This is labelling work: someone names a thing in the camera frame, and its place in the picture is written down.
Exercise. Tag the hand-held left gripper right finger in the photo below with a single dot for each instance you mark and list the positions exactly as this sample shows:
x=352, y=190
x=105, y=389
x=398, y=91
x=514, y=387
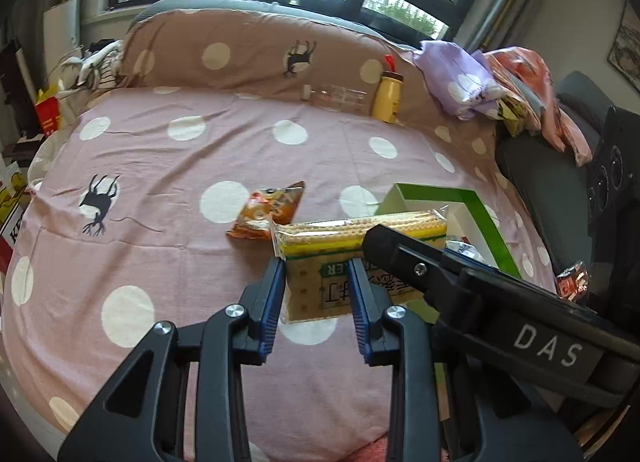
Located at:
x=362, y=312

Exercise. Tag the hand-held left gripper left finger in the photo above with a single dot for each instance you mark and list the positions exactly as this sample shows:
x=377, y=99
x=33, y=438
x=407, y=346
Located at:
x=270, y=312

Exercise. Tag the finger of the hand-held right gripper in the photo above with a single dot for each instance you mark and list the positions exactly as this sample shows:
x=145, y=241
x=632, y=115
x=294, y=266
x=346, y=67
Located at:
x=400, y=252

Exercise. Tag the yellow green cracker packet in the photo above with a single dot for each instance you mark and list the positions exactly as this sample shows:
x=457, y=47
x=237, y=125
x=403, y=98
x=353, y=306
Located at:
x=320, y=287

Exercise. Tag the white barcode snack packet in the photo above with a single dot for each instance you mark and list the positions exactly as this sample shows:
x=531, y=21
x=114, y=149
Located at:
x=462, y=248

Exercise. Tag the green cardboard box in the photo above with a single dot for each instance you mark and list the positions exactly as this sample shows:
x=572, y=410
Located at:
x=482, y=222

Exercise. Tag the red silver snack packet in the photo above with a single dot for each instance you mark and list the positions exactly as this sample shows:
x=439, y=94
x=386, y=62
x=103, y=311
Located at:
x=572, y=284

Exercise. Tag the orange brown bun packet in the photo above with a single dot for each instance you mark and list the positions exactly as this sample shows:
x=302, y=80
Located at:
x=267, y=212

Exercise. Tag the yellow bottle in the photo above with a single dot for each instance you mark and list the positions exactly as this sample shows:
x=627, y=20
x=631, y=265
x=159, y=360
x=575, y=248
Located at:
x=387, y=99

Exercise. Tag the grey sofa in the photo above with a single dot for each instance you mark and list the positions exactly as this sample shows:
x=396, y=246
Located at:
x=540, y=171

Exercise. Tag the clear plastic bottle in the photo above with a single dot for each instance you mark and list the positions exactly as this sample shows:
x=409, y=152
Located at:
x=335, y=97

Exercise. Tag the yellow patterned cloth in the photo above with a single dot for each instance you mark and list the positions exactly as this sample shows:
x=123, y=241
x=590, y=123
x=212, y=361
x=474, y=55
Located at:
x=512, y=114

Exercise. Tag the purple dotted cloth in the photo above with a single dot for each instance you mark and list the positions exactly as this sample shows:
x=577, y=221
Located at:
x=460, y=81

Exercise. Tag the pink orange cloth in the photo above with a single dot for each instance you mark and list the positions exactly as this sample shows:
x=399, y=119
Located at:
x=542, y=86

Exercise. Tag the red white carton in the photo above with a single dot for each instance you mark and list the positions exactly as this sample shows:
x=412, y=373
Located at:
x=10, y=232

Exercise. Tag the brown polka dot headboard cover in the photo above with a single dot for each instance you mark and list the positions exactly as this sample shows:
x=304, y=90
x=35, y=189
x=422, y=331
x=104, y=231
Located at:
x=225, y=41

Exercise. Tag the red fries box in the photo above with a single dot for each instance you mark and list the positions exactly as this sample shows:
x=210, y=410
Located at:
x=47, y=114

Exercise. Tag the white black striped cloth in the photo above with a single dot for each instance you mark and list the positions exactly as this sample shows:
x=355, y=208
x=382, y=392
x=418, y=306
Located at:
x=95, y=66

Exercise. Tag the framed landscape painting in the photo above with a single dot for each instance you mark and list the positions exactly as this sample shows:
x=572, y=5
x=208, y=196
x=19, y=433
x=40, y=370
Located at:
x=625, y=44

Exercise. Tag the white panel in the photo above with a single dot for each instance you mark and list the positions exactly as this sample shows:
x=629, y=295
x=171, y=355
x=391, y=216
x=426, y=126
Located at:
x=60, y=26

